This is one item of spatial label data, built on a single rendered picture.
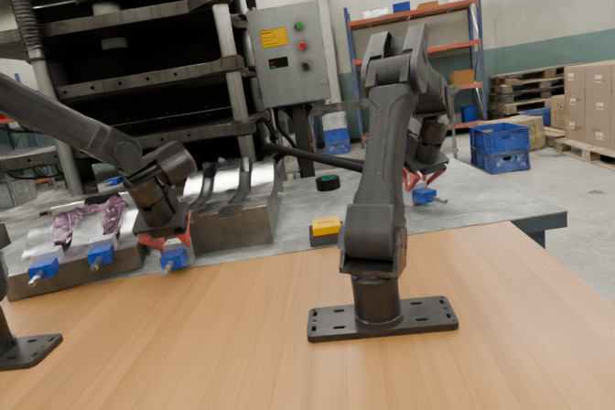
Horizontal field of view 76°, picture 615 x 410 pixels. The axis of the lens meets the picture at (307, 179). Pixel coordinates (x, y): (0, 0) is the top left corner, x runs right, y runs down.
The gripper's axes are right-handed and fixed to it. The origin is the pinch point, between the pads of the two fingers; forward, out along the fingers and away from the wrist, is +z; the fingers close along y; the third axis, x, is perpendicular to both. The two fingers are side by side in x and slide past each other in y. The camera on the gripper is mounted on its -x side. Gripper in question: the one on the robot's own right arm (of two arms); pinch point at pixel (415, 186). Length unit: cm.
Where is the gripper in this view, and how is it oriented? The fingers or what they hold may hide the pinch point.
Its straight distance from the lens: 103.8
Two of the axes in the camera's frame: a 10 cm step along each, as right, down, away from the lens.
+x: 4.1, 6.0, -6.8
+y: -9.1, 2.3, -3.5
